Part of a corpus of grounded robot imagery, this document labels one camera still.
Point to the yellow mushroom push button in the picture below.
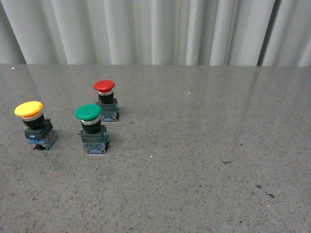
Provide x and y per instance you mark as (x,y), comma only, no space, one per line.
(40,132)

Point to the red mushroom push button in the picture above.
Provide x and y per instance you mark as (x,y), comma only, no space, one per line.
(107,101)

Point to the green mushroom push button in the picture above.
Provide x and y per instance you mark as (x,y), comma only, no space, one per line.
(93,134)

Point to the white pleated curtain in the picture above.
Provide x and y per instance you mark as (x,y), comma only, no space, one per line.
(156,32)

